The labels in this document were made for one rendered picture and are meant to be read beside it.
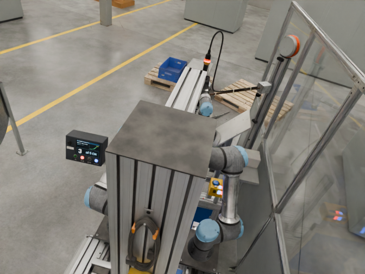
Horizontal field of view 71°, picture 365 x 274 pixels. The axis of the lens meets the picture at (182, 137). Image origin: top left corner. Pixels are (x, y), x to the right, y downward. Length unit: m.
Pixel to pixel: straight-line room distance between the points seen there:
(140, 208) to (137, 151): 0.19
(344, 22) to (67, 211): 6.48
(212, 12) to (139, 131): 8.49
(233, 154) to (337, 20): 6.02
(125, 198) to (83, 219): 2.22
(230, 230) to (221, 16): 8.01
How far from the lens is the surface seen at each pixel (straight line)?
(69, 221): 2.96
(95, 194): 1.52
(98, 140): 1.84
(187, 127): 0.72
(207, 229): 1.44
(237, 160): 1.31
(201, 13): 9.20
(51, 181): 3.33
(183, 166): 0.61
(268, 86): 2.22
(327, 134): 1.57
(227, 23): 8.99
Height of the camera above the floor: 2.46
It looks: 39 degrees down
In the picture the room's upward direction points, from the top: 11 degrees clockwise
